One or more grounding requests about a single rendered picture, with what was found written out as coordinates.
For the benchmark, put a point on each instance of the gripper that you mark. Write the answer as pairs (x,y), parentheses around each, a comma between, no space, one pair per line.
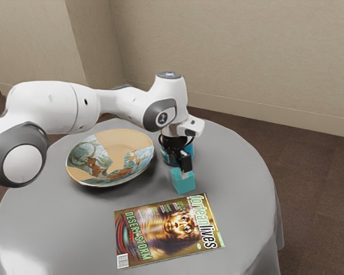
(174,143)

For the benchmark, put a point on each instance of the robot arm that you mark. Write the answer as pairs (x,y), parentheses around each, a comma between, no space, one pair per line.
(74,106)

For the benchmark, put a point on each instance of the blue round cup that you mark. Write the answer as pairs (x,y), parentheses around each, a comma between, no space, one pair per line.
(191,150)

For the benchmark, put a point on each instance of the teal cube block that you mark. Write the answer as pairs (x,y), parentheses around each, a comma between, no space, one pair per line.
(183,183)

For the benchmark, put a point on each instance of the painted ceramic plate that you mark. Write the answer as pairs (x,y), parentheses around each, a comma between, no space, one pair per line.
(111,156)

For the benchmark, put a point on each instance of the magazine with golden face cover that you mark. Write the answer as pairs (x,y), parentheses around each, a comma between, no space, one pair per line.
(166,232)

